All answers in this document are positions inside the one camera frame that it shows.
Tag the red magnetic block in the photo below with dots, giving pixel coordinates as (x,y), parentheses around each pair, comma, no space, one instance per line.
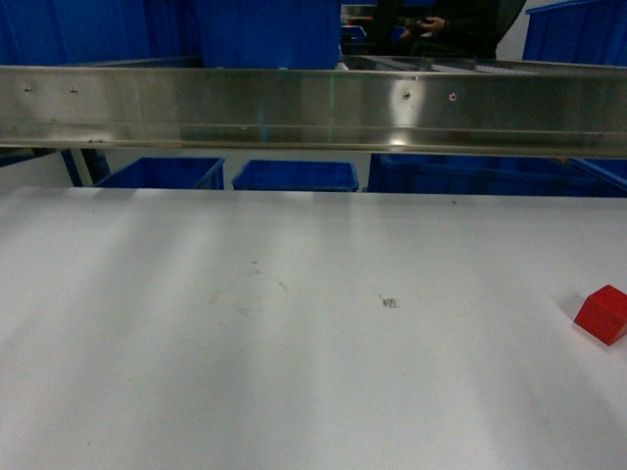
(603,315)

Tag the large blue bin upper shelf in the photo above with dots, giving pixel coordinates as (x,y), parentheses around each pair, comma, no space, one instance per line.
(293,35)

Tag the blue bin below middle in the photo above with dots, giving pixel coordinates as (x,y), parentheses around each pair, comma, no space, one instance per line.
(270,175)

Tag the blue bin below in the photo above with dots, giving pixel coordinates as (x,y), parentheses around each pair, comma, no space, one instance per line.
(168,173)
(270,175)
(491,176)

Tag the blue bin below right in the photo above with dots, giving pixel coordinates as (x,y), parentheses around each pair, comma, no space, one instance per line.
(491,176)

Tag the blue bin below left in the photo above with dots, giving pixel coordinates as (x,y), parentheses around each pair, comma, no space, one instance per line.
(168,173)

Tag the person in dark clothes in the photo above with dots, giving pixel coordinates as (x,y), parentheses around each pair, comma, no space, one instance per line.
(450,29)

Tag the blue bin upper right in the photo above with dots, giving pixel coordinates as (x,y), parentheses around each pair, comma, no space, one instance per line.
(577,32)

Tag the blue bin upper left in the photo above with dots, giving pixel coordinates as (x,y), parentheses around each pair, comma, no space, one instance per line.
(51,33)

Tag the stainless steel shelf rail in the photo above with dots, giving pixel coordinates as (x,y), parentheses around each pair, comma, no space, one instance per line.
(541,111)

